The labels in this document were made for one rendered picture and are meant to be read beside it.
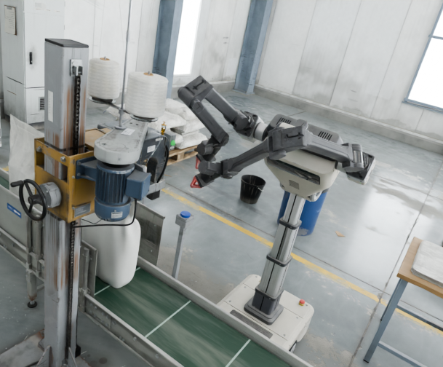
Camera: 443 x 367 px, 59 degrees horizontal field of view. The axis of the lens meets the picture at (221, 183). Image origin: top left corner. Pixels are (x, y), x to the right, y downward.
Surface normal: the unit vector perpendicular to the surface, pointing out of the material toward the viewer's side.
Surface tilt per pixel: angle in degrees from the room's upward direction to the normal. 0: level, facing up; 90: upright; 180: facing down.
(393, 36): 90
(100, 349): 0
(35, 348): 0
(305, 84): 90
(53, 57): 90
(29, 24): 90
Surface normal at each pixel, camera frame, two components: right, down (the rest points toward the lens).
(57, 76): -0.55, 0.25
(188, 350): 0.18, -0.89
